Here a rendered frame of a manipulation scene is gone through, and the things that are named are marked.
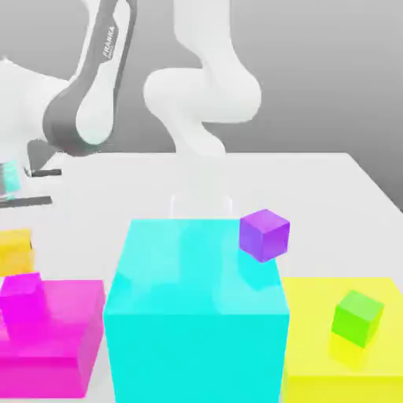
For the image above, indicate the small magenta cube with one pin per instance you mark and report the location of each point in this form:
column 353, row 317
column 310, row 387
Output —
column 22, row 302

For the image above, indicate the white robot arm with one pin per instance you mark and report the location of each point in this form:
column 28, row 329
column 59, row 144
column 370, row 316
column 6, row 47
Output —
column 204, row 94

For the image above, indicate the large yellow box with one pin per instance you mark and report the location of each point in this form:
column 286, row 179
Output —
column 315, row 346

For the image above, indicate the small green cube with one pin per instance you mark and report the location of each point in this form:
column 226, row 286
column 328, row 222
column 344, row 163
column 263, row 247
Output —
column 355, row 318

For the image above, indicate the small purple cube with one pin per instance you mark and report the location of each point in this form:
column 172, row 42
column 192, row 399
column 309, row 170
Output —
column 263, row 236

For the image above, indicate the small orange cube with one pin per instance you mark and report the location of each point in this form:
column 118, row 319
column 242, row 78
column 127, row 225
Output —
column 14, row 252

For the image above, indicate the large cyan box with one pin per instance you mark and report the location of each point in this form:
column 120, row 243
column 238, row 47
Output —
column 195, row 340

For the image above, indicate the large magenta box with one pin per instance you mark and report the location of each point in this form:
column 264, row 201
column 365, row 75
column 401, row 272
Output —
column 69, row 330

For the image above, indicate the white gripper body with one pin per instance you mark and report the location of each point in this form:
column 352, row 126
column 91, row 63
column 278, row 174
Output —
column 25, row 201

